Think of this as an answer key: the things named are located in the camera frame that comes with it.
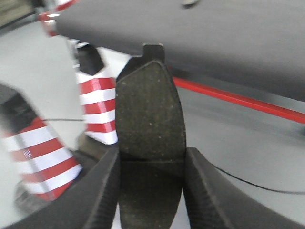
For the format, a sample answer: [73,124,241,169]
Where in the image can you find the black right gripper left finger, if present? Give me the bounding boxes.
[8,147,120,229]

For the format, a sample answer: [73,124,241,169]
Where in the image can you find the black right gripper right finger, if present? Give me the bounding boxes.
[183,147,304,229]

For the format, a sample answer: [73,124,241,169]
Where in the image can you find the dark conveyor belt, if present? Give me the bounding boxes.
[56,0,305,101]

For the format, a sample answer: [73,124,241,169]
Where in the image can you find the red white traffic cone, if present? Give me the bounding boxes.
[0,84,83,214]

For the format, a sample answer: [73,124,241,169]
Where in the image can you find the black floor cable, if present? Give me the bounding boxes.
[214,166,305,195]

